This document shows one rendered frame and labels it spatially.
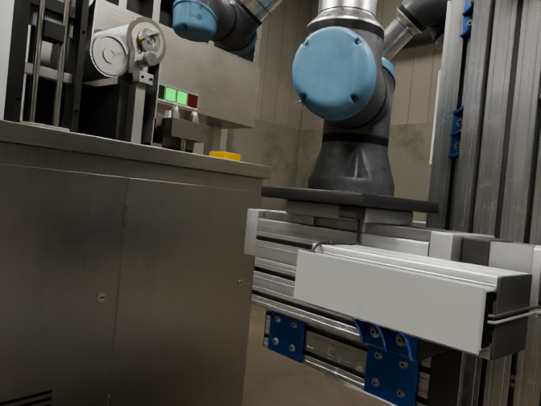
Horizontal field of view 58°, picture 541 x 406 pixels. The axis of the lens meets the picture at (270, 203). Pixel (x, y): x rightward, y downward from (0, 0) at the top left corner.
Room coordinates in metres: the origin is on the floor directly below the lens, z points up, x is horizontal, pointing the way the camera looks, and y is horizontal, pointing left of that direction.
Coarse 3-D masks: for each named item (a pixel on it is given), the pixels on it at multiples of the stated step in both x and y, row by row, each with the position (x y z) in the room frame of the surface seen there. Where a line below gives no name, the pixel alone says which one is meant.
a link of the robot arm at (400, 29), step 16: (416, 0) 1.28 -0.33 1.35; (432, 0) 1.27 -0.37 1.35; (448, 0) 1.27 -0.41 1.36; (400, 16) 1.30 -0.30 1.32; (416, 16) 1.28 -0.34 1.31; (432, 16) 1.28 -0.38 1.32; (400, 32) 1.31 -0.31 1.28; (416, 32) 1.32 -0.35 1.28; (384, 48) 1.34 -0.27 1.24; (400, 48) 1.35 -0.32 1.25
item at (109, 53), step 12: (96, 36) 1.41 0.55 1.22; (108, 36) 1.43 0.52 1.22; (96, 48) 1.40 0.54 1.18; (108, 48) 1.43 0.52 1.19; (120, 48) 1.46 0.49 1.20; (96, 60) 1.40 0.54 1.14; (108, 60) 1.43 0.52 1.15; (120, 60) 1.47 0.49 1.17; (108, 72) 1.43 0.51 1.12; (120, 72) 1.46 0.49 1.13
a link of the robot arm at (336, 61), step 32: (320, 0) 0.72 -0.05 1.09; (352, 0) 0.69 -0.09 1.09; (320, 32) 0.67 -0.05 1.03; (352, 32) 0.65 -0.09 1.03; (384, 32) 0.71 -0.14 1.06; (320, 64) 0.67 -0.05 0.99; (352, 64) 0.65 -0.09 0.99; (320, 96) 0.68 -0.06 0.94; (352, 96) 0.67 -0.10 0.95; (384, 96) 0.76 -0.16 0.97
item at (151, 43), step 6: (144, 30) 1.49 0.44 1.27; (150, 30) 1.51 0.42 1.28; (138, 36) 1.49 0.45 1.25; (144, 36) 1.49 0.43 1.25; (150, 36) 1.51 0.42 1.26; (156, 36) 1.53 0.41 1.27; (138, 42) 1.50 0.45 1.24; (144, 42) 1.50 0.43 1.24; (150, 42) 1.51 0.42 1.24; (156, 42) 1.53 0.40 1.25; (144, 48) 1.50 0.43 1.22; (150, 48) 1.51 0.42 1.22; (156, 48) 1.53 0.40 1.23
